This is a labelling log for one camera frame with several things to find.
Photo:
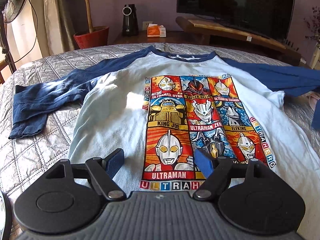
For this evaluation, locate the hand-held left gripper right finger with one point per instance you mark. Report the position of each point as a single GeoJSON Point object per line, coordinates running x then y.
{"type": "Point", "coordinates": [203, 163]}

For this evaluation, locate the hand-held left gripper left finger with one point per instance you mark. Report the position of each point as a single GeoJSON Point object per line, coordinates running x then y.
{"type": "Point", "coordinates": [116, 162]}

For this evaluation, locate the printed blue-sleeved raglan shirt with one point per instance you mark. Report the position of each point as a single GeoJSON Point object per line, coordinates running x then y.
{"type": "Point", "coordinates": [112, 117]}

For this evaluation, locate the silver quilted table mat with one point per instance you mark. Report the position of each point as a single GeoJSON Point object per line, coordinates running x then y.
{"type": "Point", "coordinates": [37, 155]}

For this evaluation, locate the dark wooden low cabinet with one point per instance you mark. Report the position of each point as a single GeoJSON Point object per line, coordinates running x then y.
{"type": "Point", "coordinates": [140, 40]}

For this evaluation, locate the folded pink garment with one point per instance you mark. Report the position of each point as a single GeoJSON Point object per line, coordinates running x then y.
{"type": "Point", "coordinates": [312, 100]}

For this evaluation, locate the wooden slab television riser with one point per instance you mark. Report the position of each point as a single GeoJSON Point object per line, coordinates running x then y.
{"type": "Point", "coordinates": [220, 30]}

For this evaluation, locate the orange tissue pack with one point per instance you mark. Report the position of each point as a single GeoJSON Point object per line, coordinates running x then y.
{"type": "Point", "coordinates": [155, 31]}

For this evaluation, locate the black tabletop appliance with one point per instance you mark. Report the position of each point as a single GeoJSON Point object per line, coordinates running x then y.
{"type": "Point", "coordinates": [130, 20]}

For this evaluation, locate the green indoor tree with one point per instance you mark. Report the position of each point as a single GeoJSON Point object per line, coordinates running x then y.
{"type": "Point", "coordinates": [88, 10]}

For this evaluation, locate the beige curtain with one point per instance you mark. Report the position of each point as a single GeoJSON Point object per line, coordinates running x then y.
{"type": "Point", "coordinates": [57, 17]}

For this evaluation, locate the black flat-screen television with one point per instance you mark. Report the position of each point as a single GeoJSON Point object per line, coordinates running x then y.
{"type": "Point", "coordinates": [237, 5]}

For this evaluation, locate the dark dried flower bouquet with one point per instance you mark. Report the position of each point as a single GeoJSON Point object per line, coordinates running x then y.
{"type": "Point", "coordinates": [313, 25]}

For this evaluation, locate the black standing fan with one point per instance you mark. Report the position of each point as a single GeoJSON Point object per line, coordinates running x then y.
{"type": "Point", "coordinates": [15, 7]}

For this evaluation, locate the white wall socket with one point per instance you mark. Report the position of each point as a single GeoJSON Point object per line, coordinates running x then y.
{"type": "Point", "coordinates": [145, 25]}

